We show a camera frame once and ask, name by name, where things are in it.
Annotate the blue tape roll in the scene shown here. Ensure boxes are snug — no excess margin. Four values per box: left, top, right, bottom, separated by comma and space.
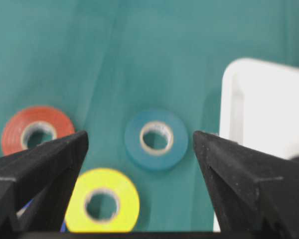
17, 199, 67, 234

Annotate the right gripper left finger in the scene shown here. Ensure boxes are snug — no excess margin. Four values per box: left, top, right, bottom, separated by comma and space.
0, 131, 89, 233

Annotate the red tape roll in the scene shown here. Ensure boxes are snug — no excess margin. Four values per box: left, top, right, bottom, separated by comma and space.
1, 106, 75, 155

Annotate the white plastic tray case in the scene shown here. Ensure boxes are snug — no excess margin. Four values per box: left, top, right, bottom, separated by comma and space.
213, 58, 299, 231

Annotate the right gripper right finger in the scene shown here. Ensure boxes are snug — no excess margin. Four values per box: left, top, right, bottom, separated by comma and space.
193, 131, 299, 234

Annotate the yellow tape roll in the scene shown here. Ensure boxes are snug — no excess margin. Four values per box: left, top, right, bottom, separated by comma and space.
65, 168, 140, 233

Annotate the teal tape roll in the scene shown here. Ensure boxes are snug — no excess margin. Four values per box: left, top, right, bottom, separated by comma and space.
124, 109, 189, 171

